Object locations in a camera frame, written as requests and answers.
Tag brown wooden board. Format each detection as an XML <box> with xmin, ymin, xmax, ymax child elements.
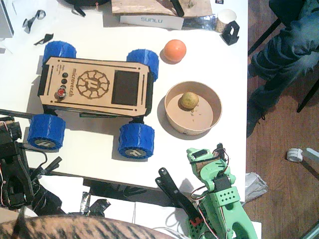
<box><xmin>111</xmin><ymin>0</ymin><xmax>213</xmax><ymax>18</ymax></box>

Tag brown paper bowl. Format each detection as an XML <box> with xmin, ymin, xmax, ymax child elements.
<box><xmin>164</xmin><ymin>81</ymin><xmax>223</xmax><ymax>136</ymax></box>

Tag silver foil bag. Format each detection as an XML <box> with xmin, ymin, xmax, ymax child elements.
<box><xmin>183</xmin><ymin>14</ymin><xmax>217</xmax><ymax>32</ymax></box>

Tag white SUNLU box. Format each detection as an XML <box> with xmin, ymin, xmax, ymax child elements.
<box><xmin>119</xmin><ymin>14</ymin><xmax>185</xmax><ymax>31</ymax></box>

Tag orange ball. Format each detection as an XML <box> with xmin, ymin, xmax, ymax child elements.
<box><xmin>163</xmin><ymin>39</ymin><xmax>187</xmax><ymax>63</ymax></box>

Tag black bar clamp red trigger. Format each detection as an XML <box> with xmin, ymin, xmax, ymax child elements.
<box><xmin>155</xmin><ymin>167</ymin><xmax>204</xmax><ymax>226</ymax></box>

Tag thin black metal bar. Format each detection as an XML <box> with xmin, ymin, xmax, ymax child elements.
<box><xmin>0</xmin><ymin>109</ymin><xmax>33</xmax><ymax>119</ymax></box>

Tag grey white metal bar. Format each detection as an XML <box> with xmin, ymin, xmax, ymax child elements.
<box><xmin>300</xmin><ymin>147</ymin><xmax>319</xmax><ymax>180</ymax></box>

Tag person in dark jeans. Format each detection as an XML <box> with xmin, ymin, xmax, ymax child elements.
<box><xmin>246</xmin><ymin>0</ymin><xmax>319</xmax><ymax>138</ymax></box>

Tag black bag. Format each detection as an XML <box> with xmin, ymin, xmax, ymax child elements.
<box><xmin>56</xmin><ymin>0</ymin><xmax>112</xmax><ymax>17</ymax></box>

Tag small black plastic bracket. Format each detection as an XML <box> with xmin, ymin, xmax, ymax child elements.
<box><xmin>33</xmin><ymin>33</ymin><xmax>54</xmax><ymax>46</ymax></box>

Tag wooden microver rover body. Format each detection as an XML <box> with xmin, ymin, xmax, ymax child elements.
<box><xmin>37</xmin><ymin>56</ymin><xmax>155</xmax><ymax>123</ymax></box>

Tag black printed plastic holder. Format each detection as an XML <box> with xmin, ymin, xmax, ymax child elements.
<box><xmin>221</xmin><ymin>20</ymin><xmax>241</xmax><ymax>46</ymax></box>

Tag black bracket with tape roll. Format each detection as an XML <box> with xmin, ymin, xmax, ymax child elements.
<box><xmin>22</xmin><ymin>9</ymin><xmax>47</xmax><ymax>34</ymax></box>

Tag dark rover display screen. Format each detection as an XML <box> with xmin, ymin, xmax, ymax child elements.
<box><xmin>111</xmin><ymin>70</ymin><xmax>140</xmax><ymax>105</ymax></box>

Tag crumpled white plastic bag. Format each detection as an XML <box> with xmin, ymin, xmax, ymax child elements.
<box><xmin>245</xmin><ymin>171</ymin><xmax>269</xmax><ymax>204</ymax></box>

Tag white tape roll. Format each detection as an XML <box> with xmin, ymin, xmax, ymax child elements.
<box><xmin>286</xmin><ymin>148</ymin><xmax>304</xmax><ymax>162</ymax></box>

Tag red rotary button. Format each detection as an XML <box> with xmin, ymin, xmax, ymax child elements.
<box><xmin>54</xmin><ymin>87</ymin><xmax>67</xmax><ymax>100</ymax></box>

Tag black chair leg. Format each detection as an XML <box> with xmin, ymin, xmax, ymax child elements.
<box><xmin>248</xmin><ymin>18</ymin><xmax>284</xmax><ymax>57</ymax></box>
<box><xmin>296</xmin><ymin>78</ymin><xmax>319</xmax><ymax>113</ymax></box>

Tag small black clamp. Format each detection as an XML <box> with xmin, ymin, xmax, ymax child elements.
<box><xmin>27</xmin><ymin>156</ymin><xmax>63</xmax><ymax>180</ymax></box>

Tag blue ribbed rover wheel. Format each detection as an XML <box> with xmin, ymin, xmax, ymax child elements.
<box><xmin>26</xmin><ymin>114</ymin><xmax>67</xmax><ymax>152</ymax></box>
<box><xmin>42</xmin><ymin>40</ymin><xmax>77</xmax><ymax>60</ymax></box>
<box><xmin>118</xmin><ymin>123</ymin><xmax>155</xmax><ymax>161</ymax></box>
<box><xmin>126</xmin><ymin>49</ymin><xmax>160</xmax><ymax>83</ymax></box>

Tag yellow-green round fruit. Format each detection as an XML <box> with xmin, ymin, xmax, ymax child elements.
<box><xmin>177</xmin><ymin>91</ymin><xmax>200</xmax><ymax>110</ymax></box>

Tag brown streaked head of hair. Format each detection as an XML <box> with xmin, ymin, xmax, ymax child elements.
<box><xmin>0</xmin><ymin>216</ymin><xmax>175</xmax><ymax>239</ymax></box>

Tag white grey box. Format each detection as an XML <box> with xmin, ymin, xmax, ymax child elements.
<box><xmin>0</xmin><ymin>0</ymin><xmax>15</xmax><ymax>42</ymax></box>

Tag white paper cup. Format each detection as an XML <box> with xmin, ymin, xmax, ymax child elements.
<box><xmin>214</xmin><ymin>8</ymin><xmax>237</xmax><ymax>34</ymax></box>

